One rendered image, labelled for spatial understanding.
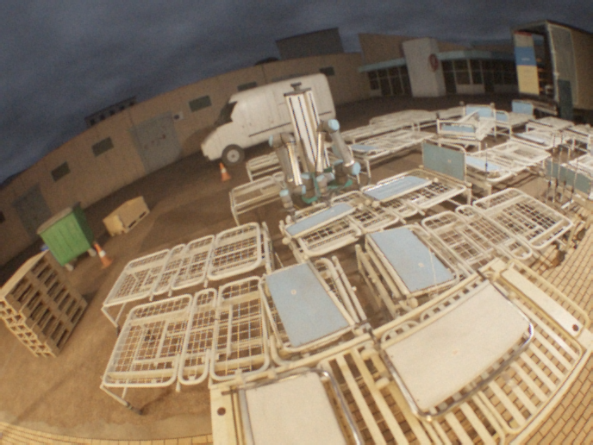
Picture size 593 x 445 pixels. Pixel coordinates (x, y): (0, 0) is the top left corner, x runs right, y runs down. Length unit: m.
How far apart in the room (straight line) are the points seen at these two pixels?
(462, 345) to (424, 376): 0.23
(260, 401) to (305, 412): 0.20
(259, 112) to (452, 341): 8.91
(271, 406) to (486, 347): 0.98
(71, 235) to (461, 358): 7.09
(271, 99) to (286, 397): 9.10
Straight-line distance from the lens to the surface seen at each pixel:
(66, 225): 6.90
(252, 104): 9.27
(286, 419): 1.12
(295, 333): 1.44
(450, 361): 1.19
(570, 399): 2.20
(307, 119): 3.04
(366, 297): 2.29
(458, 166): 3.03
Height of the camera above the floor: 1.70
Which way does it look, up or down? 28 degrees down
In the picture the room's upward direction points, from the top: 16 degrees counter-clockwise
